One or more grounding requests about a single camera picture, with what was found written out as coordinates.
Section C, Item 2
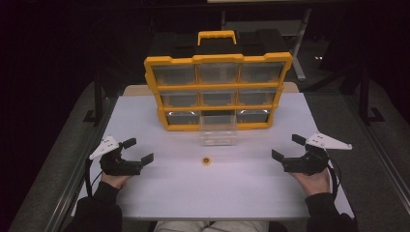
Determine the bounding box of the black cable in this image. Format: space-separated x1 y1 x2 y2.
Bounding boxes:
84 157 104 198
326 163 342 203

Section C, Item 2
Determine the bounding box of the metal rail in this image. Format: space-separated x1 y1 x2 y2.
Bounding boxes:
51 96 119 232
341 93 410 209

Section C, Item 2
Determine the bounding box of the person's right leg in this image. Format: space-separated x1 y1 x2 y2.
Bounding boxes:
206 220 271 232

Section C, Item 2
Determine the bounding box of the yellow and black drawer organizer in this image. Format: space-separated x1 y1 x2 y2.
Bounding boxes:
143 29 294 132

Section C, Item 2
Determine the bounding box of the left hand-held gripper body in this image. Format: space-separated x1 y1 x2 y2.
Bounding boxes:
89 135 143 177

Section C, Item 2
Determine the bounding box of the person's left hand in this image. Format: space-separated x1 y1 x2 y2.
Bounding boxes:
101 171 132 190

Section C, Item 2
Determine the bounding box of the grid of clear drawers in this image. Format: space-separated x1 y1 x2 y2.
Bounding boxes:
152 62 286 126

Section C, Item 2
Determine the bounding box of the white metal stand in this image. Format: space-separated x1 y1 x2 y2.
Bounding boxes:
220 7 313 82

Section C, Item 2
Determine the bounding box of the clear plastic bin drawer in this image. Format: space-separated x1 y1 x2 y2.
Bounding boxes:
199 113 239 147

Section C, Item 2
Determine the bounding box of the black metal stand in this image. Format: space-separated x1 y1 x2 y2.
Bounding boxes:
358 68 387 127
82 68 108 128

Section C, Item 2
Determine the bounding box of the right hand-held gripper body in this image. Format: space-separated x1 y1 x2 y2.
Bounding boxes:
281 131 353 177

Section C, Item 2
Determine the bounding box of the person's right hand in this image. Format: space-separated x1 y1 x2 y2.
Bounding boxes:
288 167 332 198

